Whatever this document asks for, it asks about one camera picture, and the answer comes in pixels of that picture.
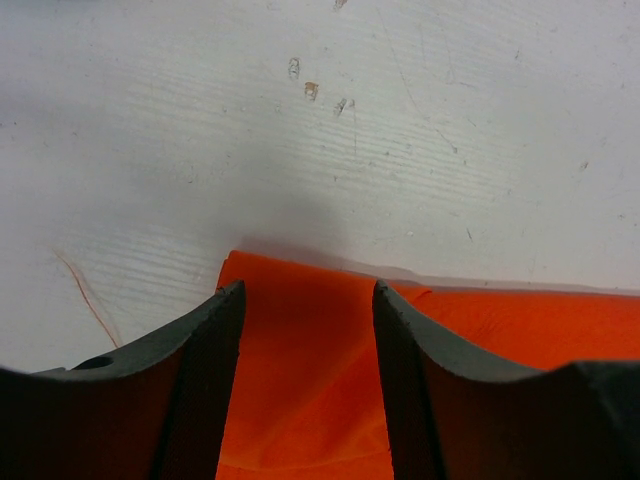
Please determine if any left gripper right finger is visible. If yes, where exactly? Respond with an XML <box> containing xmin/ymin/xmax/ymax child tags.
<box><xmin>372</xmin><ymin>281</ymin><xmax>639</xmax><ymax>479</ymax></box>

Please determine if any orange t shirt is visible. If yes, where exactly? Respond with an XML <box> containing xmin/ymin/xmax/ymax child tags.
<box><xmin>218</xmin><ymin>251</ymin><xmax>639</xmax><ymax>479</ymax></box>

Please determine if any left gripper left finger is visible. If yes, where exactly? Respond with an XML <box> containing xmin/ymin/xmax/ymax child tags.
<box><xmin>1</xmin><ymin>282</ymin><xmax>246</xmax><ymax>479</ymax></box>

